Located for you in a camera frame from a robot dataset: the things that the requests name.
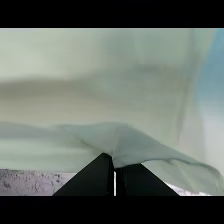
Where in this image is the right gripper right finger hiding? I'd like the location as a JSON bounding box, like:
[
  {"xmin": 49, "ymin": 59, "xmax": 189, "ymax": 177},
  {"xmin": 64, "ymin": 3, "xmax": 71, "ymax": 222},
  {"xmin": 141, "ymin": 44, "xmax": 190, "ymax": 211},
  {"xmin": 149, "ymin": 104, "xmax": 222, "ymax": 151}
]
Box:
[{"xmin": 115, "ymin": 162, "xmax": 180, "ymax": 197}]

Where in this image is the pale green garment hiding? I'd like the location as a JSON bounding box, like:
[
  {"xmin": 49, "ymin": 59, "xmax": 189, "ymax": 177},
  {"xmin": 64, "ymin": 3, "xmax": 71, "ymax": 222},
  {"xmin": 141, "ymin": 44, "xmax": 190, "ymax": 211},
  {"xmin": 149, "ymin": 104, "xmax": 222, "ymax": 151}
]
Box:
[{"xmin": 0, "ymin": 28, "xmax": 224, "ymax": 196}]

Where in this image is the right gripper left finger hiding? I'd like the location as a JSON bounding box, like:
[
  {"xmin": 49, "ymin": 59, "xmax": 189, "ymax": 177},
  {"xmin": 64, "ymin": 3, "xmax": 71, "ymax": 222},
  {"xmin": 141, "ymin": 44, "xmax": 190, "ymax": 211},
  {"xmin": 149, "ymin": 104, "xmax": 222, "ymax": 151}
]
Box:
[{"xmin": 52, "ymin": 152, "xmax": 115, "ymax": 197}]

